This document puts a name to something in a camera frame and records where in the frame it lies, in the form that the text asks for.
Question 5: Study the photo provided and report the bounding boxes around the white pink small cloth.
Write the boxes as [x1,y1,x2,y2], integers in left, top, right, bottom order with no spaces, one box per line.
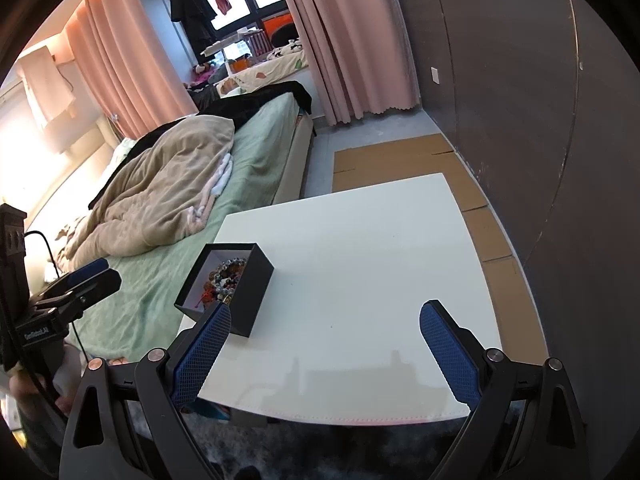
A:
[182,154,234,226]

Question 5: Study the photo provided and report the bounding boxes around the white small table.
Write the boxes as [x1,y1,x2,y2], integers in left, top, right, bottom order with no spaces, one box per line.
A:
[200,27,263,68]

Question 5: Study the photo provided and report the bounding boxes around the orange black bag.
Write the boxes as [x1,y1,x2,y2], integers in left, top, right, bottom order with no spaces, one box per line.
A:
[264,16,296,51]

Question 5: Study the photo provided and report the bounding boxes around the pink cover cloth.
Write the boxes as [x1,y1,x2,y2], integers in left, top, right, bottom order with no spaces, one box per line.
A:
[15,45,76,153]

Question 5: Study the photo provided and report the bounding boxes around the black hanging garment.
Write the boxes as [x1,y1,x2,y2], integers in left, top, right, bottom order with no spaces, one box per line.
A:
[165,0,218,53]

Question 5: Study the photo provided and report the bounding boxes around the black cloth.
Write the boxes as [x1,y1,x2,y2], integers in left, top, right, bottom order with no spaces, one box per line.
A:
[89,81,313,209]

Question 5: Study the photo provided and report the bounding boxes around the bed with green sheet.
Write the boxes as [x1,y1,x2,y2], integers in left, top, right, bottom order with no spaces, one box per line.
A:
[25,92,317,361]

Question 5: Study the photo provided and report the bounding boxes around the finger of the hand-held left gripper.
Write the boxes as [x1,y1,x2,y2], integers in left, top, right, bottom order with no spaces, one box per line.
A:
[30,268,123,322]
[37,257,110,298]

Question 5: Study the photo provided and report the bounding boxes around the black jewelry box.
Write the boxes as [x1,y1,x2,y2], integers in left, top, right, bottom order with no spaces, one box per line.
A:
[173,242,275,339]

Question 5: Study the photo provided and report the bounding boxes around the flat cardboard sheets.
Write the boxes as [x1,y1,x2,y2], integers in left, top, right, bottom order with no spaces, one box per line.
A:
[332,132,551,361]

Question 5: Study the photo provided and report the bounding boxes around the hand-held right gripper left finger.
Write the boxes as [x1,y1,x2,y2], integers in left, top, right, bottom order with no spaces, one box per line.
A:
[59,301,233,480]

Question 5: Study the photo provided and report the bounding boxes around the beige blanket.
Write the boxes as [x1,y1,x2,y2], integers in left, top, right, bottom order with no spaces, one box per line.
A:
[57,115,236,273]

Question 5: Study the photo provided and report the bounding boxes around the black cable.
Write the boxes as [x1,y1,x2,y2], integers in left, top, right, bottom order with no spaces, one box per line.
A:
[22,230,87,363]

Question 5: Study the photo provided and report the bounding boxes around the pink curtain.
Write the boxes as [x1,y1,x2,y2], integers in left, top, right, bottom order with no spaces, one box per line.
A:
[275,0,421,126]
[65,0,201,141]

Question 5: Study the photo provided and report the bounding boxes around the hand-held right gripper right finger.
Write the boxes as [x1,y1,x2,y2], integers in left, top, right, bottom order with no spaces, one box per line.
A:
[419,300,592,480]

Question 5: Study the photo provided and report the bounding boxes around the person's left hand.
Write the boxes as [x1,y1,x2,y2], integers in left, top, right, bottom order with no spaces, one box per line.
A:
[9,370,73,413]

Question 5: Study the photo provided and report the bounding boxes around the pink stuffed toys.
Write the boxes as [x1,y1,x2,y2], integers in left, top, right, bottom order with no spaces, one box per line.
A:
[187,62,218,88]

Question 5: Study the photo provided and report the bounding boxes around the cream printed quilt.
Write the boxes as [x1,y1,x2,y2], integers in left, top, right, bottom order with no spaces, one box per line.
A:
[217,40,310,96]

